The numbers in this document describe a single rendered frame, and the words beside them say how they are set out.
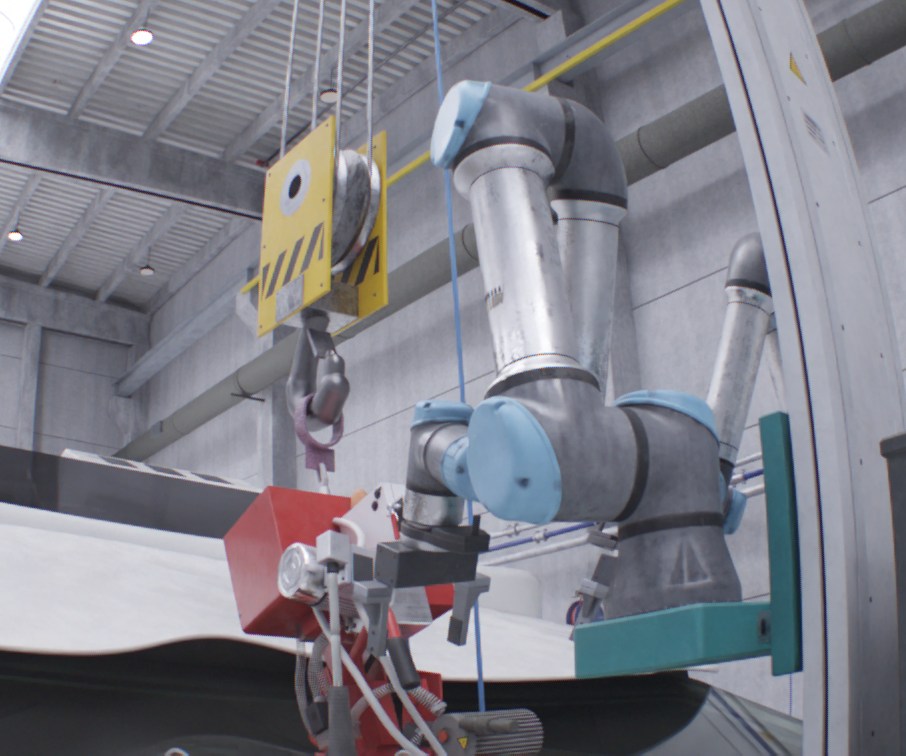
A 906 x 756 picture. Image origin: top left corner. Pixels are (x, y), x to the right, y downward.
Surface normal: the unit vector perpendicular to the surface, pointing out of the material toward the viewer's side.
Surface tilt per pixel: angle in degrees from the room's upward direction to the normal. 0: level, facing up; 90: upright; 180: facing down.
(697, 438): 90
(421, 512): 108
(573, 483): 125
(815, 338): 90
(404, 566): 113
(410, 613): 73
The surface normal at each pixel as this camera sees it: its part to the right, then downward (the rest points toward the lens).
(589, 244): -0.07, 0.01
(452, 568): 0.61, 0.12
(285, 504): 0.55, -0.58
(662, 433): 0.33, -0.61
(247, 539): -0.79, -0.17
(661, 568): -0.37, -0.56
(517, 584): 0.81, -0.22
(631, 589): -0.71, -0.47
